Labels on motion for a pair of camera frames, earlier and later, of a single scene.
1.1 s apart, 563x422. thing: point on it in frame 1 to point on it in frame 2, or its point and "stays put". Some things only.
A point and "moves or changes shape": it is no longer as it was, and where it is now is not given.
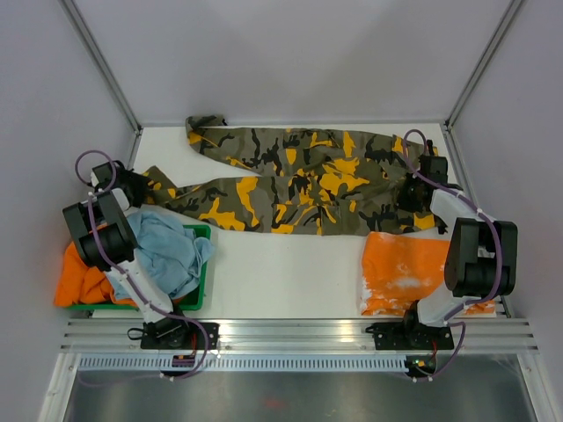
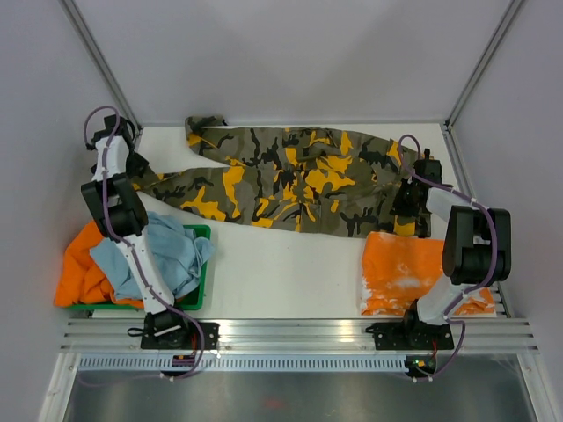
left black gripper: [141, 184] to [137, 167]
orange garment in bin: [81, 283] stays put
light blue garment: [174, 257] stays put
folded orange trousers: [401, 268] stays put
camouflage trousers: [272, 180] moves or changes shape
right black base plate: [401, 336] stays put
